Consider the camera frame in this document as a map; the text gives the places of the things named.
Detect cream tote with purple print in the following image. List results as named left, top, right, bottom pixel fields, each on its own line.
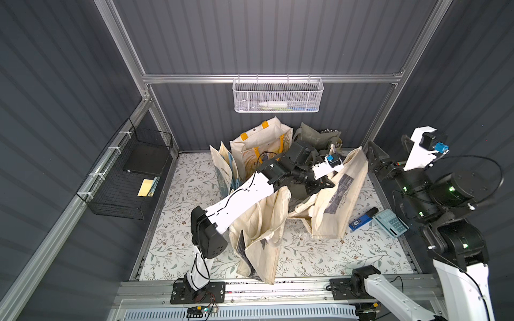
left=289, top=147, right=369, bottom=239

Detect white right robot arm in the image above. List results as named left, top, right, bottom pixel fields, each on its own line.
left=367, top=136, right=495, bottom=320

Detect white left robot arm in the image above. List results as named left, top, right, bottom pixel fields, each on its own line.
left=184, top=140, right=343, bottom=292

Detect olive green canvas bag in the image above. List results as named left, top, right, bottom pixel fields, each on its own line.
left=290, top=122, right=342, bottom=201

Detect cream tote bag front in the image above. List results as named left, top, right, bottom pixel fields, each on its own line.
left=229, top=187, right=291, bottom=285

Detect yellow pencil cup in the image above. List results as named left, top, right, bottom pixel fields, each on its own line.
left=332, top=136, right=342, bottom=148

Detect blue black marker device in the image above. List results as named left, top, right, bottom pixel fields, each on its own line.
left=349, top=207, right=379, bottom=231

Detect bundle of pencils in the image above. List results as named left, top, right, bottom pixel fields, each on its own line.
left=321, top=128, right=341, bottom=136

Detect teal calculator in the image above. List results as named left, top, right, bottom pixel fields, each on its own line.
left=372, top=209, right=409, bottom=238

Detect white tube in basket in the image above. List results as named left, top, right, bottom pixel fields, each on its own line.
left=259, top=101, right=288, bottom=110

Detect cream tote blue print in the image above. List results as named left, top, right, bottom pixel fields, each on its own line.
left=210, top=142, right=241, bottom=199

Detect black notebook in basket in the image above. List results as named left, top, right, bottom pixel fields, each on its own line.
left=123, top=144, right=169, bottom=176

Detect yellow sticky notepad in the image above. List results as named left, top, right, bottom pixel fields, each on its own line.
left=137, top=179, right=154, bottom=197

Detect small green circuit board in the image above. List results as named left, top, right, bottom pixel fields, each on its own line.
left=186, top=306, right=212, bottom=320

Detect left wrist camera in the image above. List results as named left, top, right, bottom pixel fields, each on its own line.
left=312, top=153, right=344, bottom=179

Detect cream tote yellow handles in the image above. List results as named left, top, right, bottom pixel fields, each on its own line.
left=230, top=117, right=293, bottom=181

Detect white wire wall basket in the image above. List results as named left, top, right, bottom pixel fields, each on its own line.
left=232, top=77, right=325, bottom=114

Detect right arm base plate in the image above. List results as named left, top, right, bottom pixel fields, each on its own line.
left=325, top=278, right=357, bottom=300

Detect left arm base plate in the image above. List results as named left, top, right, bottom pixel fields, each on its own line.
left=169, top=280, right=226, bottom=305

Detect black wire wall basket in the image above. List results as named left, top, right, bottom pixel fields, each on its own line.
left=77, top=121, right=173, bottom=220

